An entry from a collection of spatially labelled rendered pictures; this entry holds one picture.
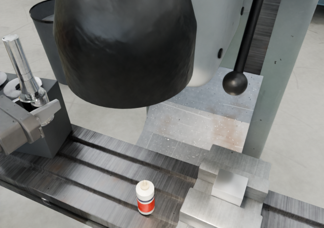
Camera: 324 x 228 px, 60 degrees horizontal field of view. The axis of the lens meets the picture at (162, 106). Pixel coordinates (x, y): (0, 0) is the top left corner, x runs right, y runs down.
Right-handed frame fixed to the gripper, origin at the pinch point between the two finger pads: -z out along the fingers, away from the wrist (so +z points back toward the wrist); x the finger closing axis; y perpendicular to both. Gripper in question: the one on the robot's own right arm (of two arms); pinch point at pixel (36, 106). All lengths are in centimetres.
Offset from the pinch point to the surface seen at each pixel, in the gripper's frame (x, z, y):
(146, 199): -20.9, -5.9, 20.5
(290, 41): -31, -53, -1
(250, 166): -35.9, -27.4, 20.0
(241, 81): -34.7, -8.0, -16.1
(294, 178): -51, -116, 117
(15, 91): 17.6, -4.0, 7.3
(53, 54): 146, -92, 85
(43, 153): 12.4, -2.4, 25.2
